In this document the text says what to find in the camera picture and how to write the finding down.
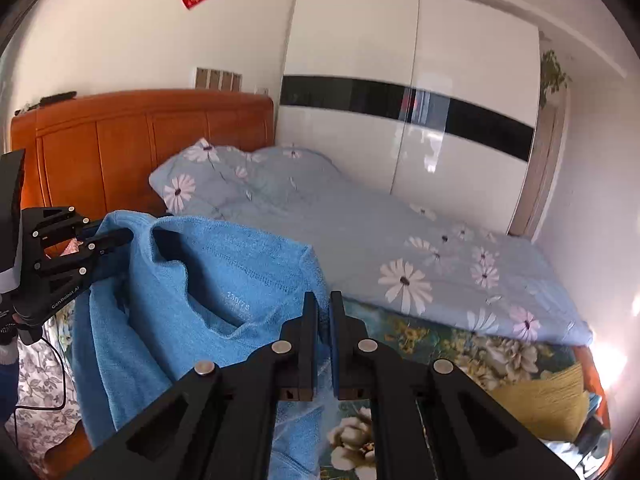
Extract teal floral bed blanket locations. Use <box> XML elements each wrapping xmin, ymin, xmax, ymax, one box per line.
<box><xmin>319</xmin><ymin>296</ymin><xmax>601</xmax><ymax>480</ymax></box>

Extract green hanging plant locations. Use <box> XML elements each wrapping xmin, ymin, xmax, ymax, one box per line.
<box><xmin>539</xmin><ymin>50</ymin><xmax>572</xmax><ymax>108</ymax></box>

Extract wooden room door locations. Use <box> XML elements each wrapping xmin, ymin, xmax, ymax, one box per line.
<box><xmin>509</xmin><ymin>89</ymin><xmax>568</xmax><ymax>240</ymax></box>

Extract yellow knit garment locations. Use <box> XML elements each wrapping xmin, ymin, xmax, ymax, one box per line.
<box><xmin>489</xmin><ymin>363</ymin><xmax>589</xmax><ymax>442</ymax></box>

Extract black cable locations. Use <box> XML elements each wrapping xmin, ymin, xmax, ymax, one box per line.
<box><xmin>14</xmin><ymin>334</ymin><xmax>68</xmax><ymax>413</ymax></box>

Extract orange wooden headboard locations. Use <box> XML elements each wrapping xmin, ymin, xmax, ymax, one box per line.
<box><xmin>10</xmin><ymin>89</ymin><xmax>274</xmax><ymax>220</ymax></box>

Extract black remote on headboard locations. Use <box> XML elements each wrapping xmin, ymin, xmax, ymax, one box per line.
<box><xmin>14</xmin><ymin>91</ymin><xmax>77</xmax><ymax>117</ymax></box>

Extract blue knit sweater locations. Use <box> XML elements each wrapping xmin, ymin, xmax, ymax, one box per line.
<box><xmin>72</xmin><ymin>210</ymin><xmax>331</xmax><ymax>448</ymax></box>

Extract white wardrobe with black stripe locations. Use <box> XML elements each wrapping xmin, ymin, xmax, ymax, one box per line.
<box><xmin>277</xmin><ymin>0</ymin><xmax>540</xmax><ymax>233</ymax></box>

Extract light blue floral duvet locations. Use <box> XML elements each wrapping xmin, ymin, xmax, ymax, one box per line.
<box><xmin>149</xmin><ymin>140</ymin><xmax>592</xmax><ymax>346</ymax></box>

